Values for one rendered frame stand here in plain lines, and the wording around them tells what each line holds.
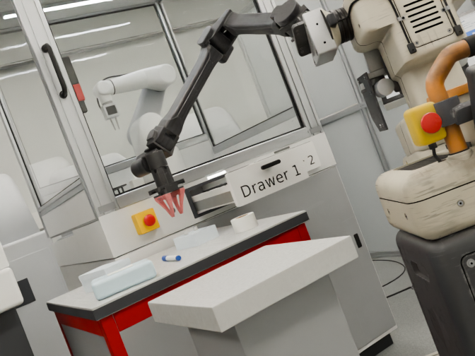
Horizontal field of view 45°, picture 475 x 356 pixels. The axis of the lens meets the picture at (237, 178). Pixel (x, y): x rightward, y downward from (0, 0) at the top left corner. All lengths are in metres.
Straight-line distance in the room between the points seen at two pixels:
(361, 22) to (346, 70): 2.35
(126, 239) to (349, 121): 2.25
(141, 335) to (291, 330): 0.50
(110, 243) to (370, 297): 1.11
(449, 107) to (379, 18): 0.43
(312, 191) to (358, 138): 1.57
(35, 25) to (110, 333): 1.13
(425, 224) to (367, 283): 1.43
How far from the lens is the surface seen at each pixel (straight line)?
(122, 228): 1.95
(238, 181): 1.76
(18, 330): 1.70
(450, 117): 1.04
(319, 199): 2.33
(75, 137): 1.96
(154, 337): 1.36
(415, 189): 1.03
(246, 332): 0.90
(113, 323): 1.33
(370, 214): 4.01
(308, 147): 2.32
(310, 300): 0.96
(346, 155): 3.98
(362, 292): 2.44
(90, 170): 1.95
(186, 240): 1.72
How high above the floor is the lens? 0.93
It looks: 1 degrees down
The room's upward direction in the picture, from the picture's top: 21 degrees counter-clockwise
